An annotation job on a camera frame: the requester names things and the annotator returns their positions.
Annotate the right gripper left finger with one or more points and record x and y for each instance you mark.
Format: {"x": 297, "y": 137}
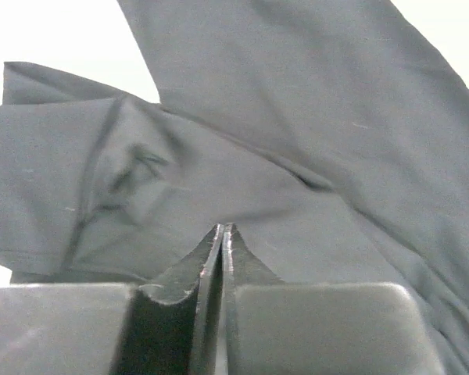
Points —
{"x": 173, "y": 324}

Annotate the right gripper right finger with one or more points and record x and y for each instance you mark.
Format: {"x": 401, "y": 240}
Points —
{"x": 240, "y": 267}

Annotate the black trousers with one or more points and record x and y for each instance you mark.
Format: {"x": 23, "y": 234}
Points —
{"x": 332, "y": 133}

